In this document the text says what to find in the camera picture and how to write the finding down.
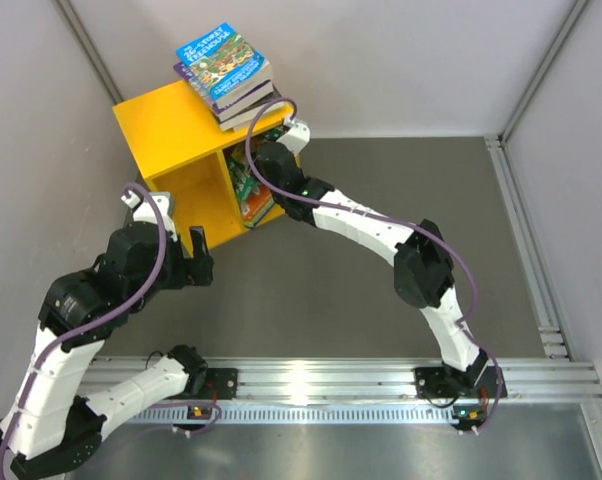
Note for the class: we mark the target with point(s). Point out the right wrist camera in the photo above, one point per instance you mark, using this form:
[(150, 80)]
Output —
[(296, 135)]

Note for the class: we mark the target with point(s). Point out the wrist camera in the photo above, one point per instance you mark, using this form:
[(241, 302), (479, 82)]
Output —
[(296, 135), (142, 209)]

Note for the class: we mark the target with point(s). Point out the orange cartoon paperback book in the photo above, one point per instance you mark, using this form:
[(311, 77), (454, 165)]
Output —
[(260, 194)]

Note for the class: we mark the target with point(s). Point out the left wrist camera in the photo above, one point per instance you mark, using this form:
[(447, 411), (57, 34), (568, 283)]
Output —
[(142, 209)]

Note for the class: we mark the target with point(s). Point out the lime green cartoon book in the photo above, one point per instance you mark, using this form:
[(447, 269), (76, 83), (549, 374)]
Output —
[(254, 212)]

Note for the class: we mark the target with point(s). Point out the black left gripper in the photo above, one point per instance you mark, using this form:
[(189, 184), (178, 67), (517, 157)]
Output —
[(196, 270)]

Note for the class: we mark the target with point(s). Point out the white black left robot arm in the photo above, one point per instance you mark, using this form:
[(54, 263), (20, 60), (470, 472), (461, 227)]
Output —
[(50, 428)]

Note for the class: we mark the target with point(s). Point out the aluminium mounting rail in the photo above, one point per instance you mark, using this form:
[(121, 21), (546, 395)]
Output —
[(383, 391)]

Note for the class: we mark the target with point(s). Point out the dark green treehouse book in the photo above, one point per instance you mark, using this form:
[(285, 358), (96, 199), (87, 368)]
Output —
[(242, 178)]

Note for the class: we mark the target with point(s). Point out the light blue 26-storey treehouse book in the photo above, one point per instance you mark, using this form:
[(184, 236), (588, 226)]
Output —
[(223, 60)]

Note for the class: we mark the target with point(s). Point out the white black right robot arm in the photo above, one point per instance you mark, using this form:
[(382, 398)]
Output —
[(422, 265)]

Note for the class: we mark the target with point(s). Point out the aluminium right side rail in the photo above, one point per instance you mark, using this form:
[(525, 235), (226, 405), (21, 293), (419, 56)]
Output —
[(544, 304)]

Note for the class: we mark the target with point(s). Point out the dark brown paperback book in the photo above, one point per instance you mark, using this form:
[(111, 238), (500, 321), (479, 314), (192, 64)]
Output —
[(234, 119)]

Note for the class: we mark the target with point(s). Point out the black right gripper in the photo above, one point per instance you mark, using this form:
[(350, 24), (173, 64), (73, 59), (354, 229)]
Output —
[(259, 164)]

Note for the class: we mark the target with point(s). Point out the blue 91-storey treehouse book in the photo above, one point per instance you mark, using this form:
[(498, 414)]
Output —
[(266, 216)]

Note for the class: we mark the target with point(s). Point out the purple 52-storey treehouse book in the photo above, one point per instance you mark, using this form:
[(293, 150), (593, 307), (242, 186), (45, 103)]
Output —
[(229, 105)]

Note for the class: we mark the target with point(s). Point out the yellow wooden cubby shelf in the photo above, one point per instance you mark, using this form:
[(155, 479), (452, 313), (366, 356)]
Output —
[(179, 148)]

